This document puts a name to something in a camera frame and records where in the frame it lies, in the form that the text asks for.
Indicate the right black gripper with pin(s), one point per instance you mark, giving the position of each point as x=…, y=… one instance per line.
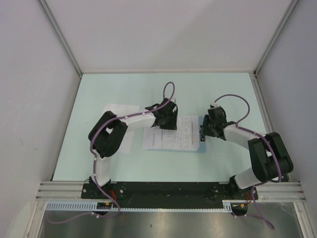
x=206, y=120

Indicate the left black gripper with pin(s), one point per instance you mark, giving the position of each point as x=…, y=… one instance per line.
x=172, y=125

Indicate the metal clipboard clip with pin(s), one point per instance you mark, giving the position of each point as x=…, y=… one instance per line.
x=202, y=135

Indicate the light blue clipboard folder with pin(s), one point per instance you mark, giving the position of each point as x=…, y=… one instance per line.
x=203, y=146

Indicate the printed paper sheet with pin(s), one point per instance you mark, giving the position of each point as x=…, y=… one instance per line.
x=172, y=134

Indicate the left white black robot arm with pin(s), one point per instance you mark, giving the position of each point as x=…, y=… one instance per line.
x=108, y=133

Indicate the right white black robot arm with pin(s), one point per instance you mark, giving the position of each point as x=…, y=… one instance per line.
x=268, y=154

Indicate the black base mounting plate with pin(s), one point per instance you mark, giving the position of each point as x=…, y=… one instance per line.
x=175, y=195

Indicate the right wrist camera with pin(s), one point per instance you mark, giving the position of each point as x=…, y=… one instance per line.
x=214, y=105

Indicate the right aluminium side rail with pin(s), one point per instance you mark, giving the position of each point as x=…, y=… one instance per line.
x=261, y=103

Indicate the aluminium front rail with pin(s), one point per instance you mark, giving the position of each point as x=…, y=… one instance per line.
x=269, y=192

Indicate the right aluminium corner post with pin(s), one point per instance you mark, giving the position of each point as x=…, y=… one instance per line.
x=276, y=35

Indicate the aluminium corner post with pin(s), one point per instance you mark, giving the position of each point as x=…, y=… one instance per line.
x=276, y=35
x=45, y=8

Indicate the left aluminium corner post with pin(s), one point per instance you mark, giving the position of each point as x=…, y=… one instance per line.
x=45, y=8

